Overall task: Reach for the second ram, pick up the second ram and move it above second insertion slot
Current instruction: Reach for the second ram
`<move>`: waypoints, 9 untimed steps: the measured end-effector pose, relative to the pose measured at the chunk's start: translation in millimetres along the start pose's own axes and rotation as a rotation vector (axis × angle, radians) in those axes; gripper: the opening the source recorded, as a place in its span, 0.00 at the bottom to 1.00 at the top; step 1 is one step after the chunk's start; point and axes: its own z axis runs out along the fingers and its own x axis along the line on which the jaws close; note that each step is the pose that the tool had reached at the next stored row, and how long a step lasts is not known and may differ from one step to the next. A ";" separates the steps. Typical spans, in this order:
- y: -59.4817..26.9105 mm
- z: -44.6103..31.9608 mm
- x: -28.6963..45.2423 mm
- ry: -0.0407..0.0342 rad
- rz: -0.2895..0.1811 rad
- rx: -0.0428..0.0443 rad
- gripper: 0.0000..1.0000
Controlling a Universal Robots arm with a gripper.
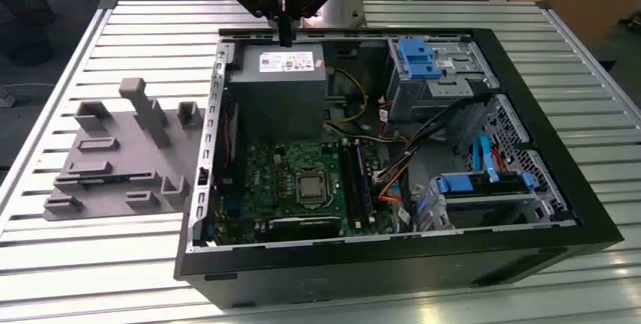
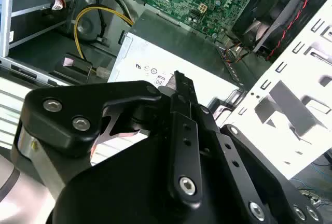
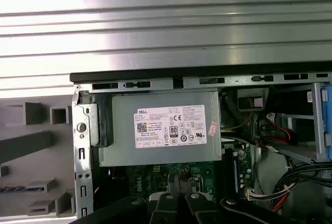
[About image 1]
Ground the grey power supply unit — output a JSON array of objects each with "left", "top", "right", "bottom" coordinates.
[{"left": 225, "top": 41, "right": 328, "bottom": 143}]

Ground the black graphics card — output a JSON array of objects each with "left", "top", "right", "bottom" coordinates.
[{"left": 265, "top": 215, "right": 343, "bottom": 242}]

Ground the grey parts rack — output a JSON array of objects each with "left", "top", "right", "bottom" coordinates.
[{"left": 41, "top": 77, "right": 207, "bottom": 223}]

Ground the black RAM slot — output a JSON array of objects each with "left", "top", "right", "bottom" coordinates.
[{"left": 337, "top": 139, "right": 359, "bottom": 230}]

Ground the blue disk carrier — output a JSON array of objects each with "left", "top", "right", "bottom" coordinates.
[
  {"left": 435, "top": 174, "right": 475, "bottom": 194},
  {"left": 396, "top": 38, "right": 447, "bottom": 80}
]

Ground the black RAM stick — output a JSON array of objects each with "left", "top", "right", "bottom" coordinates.
[{"left": 352, "top": 139, "right": 376, "bottom": 230}]

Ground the CPU socket with silver CPU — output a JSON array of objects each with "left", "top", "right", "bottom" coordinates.
[{"left": 292, "top": 166, "right": 329, "bottom": 207}]

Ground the yellow wire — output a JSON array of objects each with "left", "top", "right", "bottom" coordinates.
[{"left": 321, "top": 67, "right": 371, "bottom": 127}]

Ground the black open PC case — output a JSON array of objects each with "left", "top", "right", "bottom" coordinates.
[{"left": 170, "top": 26, "right": 626, "bottom": 311}]

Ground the grey metal drive cage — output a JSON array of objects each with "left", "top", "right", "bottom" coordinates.
[{"left": 385, "top": 37, "right": 499, "bottom": 124}]

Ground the blue flat data wire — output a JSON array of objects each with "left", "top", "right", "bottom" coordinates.
[{"left": 471, "top": 133, "right": 503, "bottom": 183}]

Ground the black cable bundle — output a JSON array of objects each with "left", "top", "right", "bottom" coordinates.
[{"left": 397, "top": 100, "right": 483, "bottom": 155}]

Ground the orange wire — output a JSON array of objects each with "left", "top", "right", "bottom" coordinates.
[{"left": 375, "top": 183, "right": 413, "bottom": 204}]

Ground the brown wooden cabinet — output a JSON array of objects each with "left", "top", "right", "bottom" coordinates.
[{"left": 508, "top": 0, "right": 641, "bottom": 61}]

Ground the green motherboard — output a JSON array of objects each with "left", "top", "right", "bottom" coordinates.
[{"left": 213, "top": 139, "right": 403, "bottom": 243}]

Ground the dark office chair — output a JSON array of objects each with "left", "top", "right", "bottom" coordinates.
[{"left": 0, "top": 0, "right": 57, "bottom": 67}]

